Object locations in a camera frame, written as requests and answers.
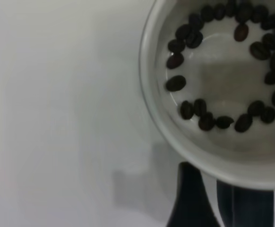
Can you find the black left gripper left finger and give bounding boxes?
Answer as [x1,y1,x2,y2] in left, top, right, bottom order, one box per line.
[167,162,221,227]

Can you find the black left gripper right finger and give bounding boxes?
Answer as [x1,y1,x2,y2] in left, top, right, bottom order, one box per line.
[232,185,274,227]

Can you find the dark blue ceramic mug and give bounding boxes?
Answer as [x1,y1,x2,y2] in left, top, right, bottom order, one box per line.
[138,0,275,227]

